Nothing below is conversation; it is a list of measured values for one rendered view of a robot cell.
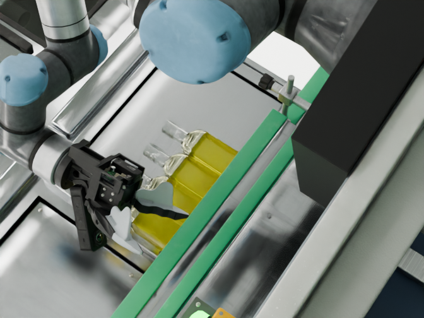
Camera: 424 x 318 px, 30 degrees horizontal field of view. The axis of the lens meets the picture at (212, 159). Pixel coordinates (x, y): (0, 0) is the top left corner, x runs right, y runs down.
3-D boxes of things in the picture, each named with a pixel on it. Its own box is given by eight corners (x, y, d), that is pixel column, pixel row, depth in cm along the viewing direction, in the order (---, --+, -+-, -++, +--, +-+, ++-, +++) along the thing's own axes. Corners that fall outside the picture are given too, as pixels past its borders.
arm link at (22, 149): (-22, 115, 127) (-20, 152, 133) (31, 147, 124) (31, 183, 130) (11, 91, 132) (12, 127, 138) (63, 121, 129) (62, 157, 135)
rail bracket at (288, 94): (317, 137, 148) (262, 103, 151) (331, 91, 133) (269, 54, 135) (308, 149, 147) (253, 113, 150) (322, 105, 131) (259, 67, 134)
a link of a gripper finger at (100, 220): (105, 231, 119) (86, 197, 125) (102, 240, 120) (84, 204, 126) (133, 231, 121) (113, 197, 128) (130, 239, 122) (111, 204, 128)
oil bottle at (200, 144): (285, 194, 150) (194, 134, 155) (288, 182, 145) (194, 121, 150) (269, 216, 148) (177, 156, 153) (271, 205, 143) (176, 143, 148)
